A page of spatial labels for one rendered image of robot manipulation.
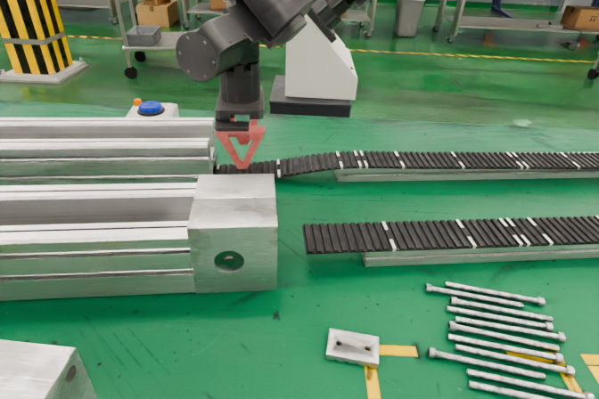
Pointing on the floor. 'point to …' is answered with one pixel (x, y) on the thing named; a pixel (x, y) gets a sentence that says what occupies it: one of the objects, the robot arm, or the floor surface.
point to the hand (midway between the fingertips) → (242, 150)
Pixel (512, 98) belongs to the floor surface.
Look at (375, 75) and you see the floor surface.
